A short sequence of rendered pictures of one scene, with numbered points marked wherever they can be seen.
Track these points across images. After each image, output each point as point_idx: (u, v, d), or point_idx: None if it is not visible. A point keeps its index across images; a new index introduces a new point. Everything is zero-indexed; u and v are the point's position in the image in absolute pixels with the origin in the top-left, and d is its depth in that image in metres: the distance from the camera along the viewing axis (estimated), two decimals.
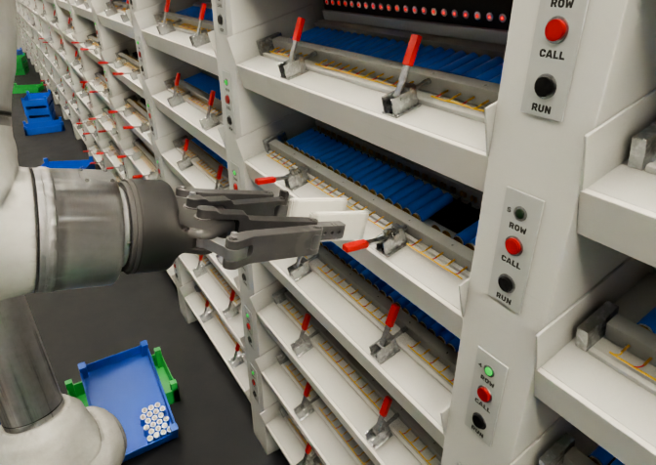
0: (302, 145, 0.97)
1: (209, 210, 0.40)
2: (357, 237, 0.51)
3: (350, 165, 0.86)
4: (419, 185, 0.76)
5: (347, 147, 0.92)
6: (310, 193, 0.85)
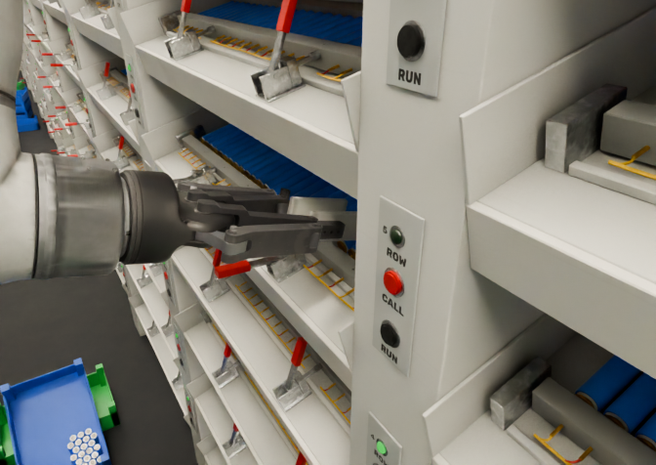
0: (217, 141, 0.82)
1: (209, 204, 0.40)
2: (356, 238, 0.50)
3: (264, 166, 0.72)
4: (335, 190, 0.62)
5: (266, 144, 0.77)
6: None
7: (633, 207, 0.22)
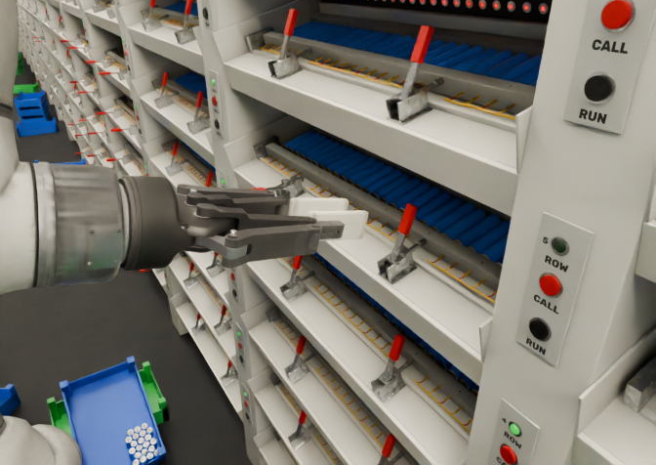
0: (302, 147, 0.88)
1: None
2: (339, 199, 0.53)
3: (357, 171, 0.78)
4: (435, 193, 0.68)
5: (352, 150, 0.84)
6: None
7: None
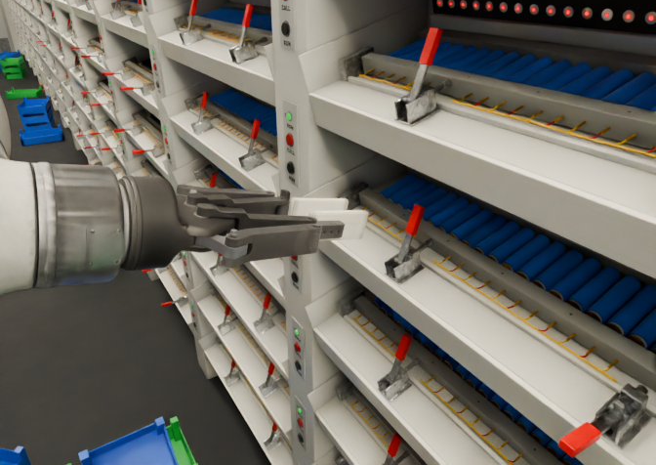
0: (406, 200, 0.69)
1: None
2: (339, 199, 0.53)
3: (498, 241, 0.58)
4: (635, 287, 0.48)
5: (478, 207, 0.64)
6: (431, 292, 0.56)
7: None
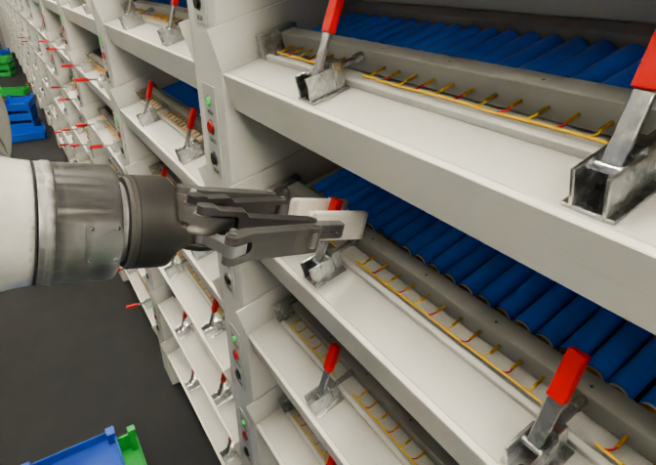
0: (338, 193, 0.62)
1: None
2: (339, 199, 0.53)
3: (428, 239, 0.51)
4: (572, 292, 0.41)
5: None
6: (349, 297, 0.49)
7: None
